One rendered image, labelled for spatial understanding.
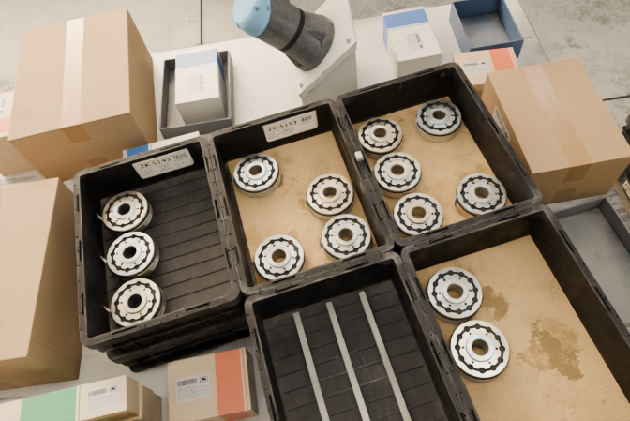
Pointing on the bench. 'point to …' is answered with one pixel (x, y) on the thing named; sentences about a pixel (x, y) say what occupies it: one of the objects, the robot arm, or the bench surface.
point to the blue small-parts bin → (485, 24)
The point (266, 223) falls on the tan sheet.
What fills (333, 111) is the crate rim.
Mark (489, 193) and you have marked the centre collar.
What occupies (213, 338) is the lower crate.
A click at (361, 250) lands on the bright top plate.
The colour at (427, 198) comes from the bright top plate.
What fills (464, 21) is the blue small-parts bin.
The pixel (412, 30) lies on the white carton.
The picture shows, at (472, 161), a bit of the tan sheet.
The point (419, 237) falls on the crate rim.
